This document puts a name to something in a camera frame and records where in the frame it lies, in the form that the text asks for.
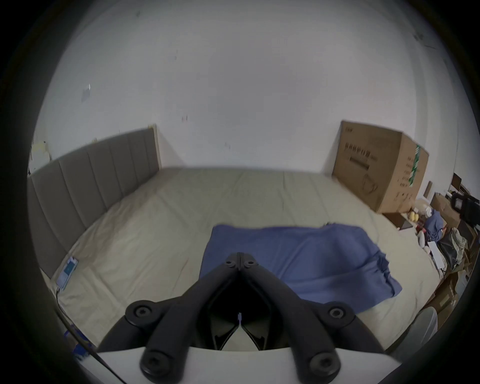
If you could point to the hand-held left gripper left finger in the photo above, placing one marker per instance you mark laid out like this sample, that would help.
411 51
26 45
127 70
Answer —
195 300

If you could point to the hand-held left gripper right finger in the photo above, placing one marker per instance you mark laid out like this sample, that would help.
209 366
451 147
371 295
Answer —
285 300

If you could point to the blue shirt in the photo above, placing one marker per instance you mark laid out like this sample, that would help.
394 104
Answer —
311 258

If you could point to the bed with beige sheet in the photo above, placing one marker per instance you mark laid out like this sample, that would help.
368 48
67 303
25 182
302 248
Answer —
157 225

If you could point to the smartphone with lit screen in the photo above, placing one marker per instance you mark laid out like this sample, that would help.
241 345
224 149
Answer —
68 272

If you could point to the grey padded headboard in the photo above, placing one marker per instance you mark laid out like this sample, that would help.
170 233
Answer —
86 180

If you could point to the brown cardboard carton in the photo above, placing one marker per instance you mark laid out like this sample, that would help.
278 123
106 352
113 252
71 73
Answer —
378 165

